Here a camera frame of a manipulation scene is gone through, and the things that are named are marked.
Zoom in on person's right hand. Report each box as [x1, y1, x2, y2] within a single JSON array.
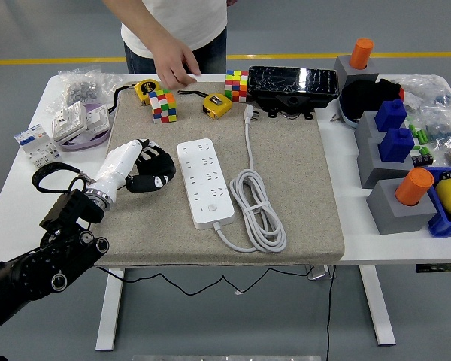
[[151, 33, 203, 90]]

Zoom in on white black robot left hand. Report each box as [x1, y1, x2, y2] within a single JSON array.
[[88, 138, 177, 206]]

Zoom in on black plug adapter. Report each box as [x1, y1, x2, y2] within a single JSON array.
[[138, 144, 177, 177]]

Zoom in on black plug cord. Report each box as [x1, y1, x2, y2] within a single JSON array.
[[31, 162, 89, 193]]

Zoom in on white power strip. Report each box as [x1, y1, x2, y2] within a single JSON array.
[[176, 138, 236, 231]]

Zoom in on purple tape roll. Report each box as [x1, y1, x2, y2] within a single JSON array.
[[56, 102, 110, 152]]

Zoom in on yellow tape measure round label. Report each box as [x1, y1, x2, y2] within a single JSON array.
[[108, 78, 162, 114]]

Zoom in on colourful puzzle cube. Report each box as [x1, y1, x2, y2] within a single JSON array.
[[224, 69, 250, 103], [147, 88, 178, 124]]

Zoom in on person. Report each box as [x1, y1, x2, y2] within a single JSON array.
[[103, 0, 238, 76]]

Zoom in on yellow tape measure square label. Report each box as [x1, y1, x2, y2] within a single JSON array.
[[177, 89, 234, 120]]

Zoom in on clear bag of metal nuts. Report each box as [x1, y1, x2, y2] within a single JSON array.
[[44, 65, 123, 114]]

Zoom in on white circuit breaker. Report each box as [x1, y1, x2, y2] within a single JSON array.
[[14, 123, 63, 169]]

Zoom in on white table leg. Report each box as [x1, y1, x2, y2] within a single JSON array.
[[95, 267, 126, 351], [359, 265, 396, 347]]

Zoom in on grey-brown mat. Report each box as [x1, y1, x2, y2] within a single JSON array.
[[93, 80, 346, 266]]

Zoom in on grey block with hole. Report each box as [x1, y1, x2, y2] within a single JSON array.
[[334, 54, 380, 89], [365, 178, 439, 236], [353, 111, 390, 146], [356, 137, 416, 189]]

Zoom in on light blue bowl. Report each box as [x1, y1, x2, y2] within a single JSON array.
[[337, 93, 362, 131]]

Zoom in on orange cylinder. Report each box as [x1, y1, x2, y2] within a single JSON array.
[[394, 167, 436, 207], [348, 37, 375, 71]]

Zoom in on black cloth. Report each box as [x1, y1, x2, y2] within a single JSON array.
[[340, 77, 405, 121]]

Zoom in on blue block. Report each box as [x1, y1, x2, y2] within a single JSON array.
[[374, 98, 408, 132], [377, 127, 415, 163]]

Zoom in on clear bag of small parts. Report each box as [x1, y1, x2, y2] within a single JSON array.
[[400, 74, 451, 114]]

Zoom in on green plastic pegs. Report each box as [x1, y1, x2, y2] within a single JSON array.
[[407, 123, 432, 146]]

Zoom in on black small components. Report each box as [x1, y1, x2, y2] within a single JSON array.
[[411, 146, 434, 168]]

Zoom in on clear bag of blue parts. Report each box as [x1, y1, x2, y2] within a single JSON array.
[[422, 107, 451, 151]]

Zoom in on blue plastic bin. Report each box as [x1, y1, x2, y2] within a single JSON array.
[[424, 165, 451, 238]]

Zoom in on white wall socket panel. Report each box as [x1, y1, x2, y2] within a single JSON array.
[[83, 104, 110, 136], [51, 101, 88, 143]]

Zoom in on white power strip cord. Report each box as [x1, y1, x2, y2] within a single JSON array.
[[212, 104, 288, 253]]

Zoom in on thin black cable wavy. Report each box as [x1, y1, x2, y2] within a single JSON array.
[[97, 265, 313, 297]]

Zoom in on metal bracket under table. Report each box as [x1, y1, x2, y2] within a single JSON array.
[[306, 265, 337, 281]]

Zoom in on thin black cable hanging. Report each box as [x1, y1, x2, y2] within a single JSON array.
[[325, 265, 337, 361]]

